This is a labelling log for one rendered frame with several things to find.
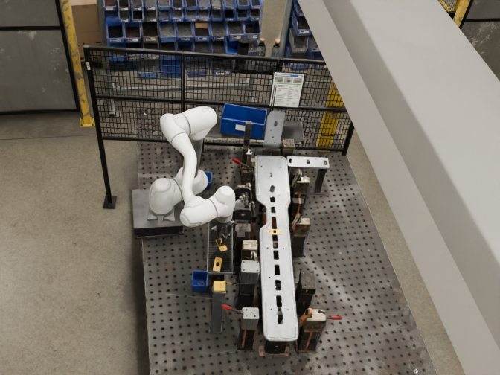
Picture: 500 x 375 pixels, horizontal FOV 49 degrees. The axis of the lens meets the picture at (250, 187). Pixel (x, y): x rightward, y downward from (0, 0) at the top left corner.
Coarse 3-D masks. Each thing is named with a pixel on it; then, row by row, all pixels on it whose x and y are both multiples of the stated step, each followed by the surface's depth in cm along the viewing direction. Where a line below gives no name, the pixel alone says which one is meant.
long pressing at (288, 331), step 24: (264, 168) 370; (264, 192) 355; (288, 192) 357; (264, 240) 329; (288, 240) 331; (264, 264) 317; (288, 264) 319; (264, 288) 306; (288, 288) 308; (264, 312) 296; (288, 312) 298; (264, 336) 287; (288, 336) 288
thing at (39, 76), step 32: (0, 0) 425; (32, 0) 429; (64, 0) 431; (0, 32) 446; (32, 32) 450; (64, 32) 454; (0, 64) 467; (32, 64) 472; (64, 64) 478; (0, 96) 491; (32, 96) 498; (64, 96) 504
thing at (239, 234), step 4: (240, 232) 319; (244, 232) 320; (236, 236) 321; (240, 236) 317; (244, 236) 318; (236, 240) 320; (240, 240) 320; (236, 244) 324; (240, 244) 323; (236, 248) 326; (240, 248) 326; (236, 252) 329; (240, 252) 329; (236, 256) 332; (240, 256) 332; (236, 260) 336; (240, 260) 336; (236, 264) 339; (236, 268) 342; (236, 272) 346
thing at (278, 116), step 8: (272, 112) 359; (280, 112) 359; (272, 120) 364; (280, 120) 364; (272, 128) 369; (280, 128) 369; (264, 136) 374; (280, 136) 375; (264, 144) 380; (272, 144) 380
